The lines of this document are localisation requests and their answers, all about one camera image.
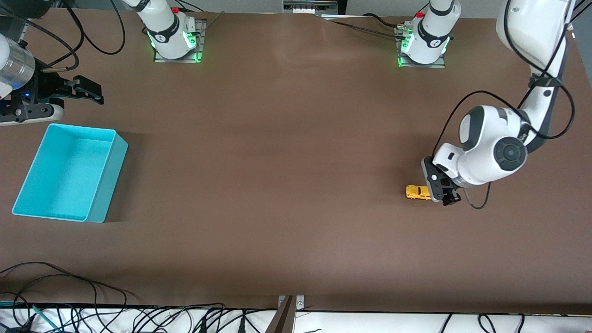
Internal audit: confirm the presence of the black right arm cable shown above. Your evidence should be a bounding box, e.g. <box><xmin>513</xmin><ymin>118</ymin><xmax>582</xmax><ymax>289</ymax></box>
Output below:
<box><xmin>0</xmin><ymin>7</ymin><xmax>79</xmax><ymax>73</ymax></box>
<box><xmin>59</xmin><ymin>0</ymin><xmax>126</xmax><ymax>56</ymax></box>

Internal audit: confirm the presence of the yellow beetle toy car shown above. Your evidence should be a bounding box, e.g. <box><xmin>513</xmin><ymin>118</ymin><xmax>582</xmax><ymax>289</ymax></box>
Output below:
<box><xmin>406</xmin><ymin>185</ymin><xmax>432</xmax><ymax>201</ymax></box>

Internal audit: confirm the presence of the grey metal bar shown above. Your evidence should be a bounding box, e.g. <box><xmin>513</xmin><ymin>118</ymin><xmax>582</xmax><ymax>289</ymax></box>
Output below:
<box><xmin>265</xmin><ymin>296</ymin><xmax>296</xmax><ymax>333</ymax></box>

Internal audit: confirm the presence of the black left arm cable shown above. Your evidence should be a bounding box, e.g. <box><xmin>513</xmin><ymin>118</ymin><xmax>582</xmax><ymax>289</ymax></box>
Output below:
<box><xmin>432</xmin><ymin>0</ymin><xmax>576</xmax><ymax>210</ymax></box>

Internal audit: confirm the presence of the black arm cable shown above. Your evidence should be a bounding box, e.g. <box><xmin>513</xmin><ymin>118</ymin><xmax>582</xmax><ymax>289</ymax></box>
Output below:
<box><xmin>0</xmin><ymin>7</ymin><xmax>79</xmax><ymax>73</ymax></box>
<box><xmin>432</xmin><ymin>0</ymin><xmax>576</xmax><ymax>210</ymax></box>
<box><xmin>59</xmin><ymin>0</ymin><xmax>126</xmax><ymax>56</ymax></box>

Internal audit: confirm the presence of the teal plastic bin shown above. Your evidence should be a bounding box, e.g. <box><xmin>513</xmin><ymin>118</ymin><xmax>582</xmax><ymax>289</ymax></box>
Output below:
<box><xmin>12</xmin><ymin>123</ymin><xmax>129</xmax><ymax>223</ymax></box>

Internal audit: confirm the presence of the small metal bracket plate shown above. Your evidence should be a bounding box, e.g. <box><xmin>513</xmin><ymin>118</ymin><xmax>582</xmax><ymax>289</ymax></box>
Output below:
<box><xmin>278</xmin><ymin>295</ymin><xmax>306</xmax><ymax>310</ymax></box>

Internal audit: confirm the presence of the grey metal rail fixture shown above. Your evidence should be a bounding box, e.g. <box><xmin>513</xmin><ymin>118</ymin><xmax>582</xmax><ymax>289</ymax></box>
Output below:
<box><xmin>283</xmin><ymin>0</ymin><xmax>340</xmax><ymax>14</ymax></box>

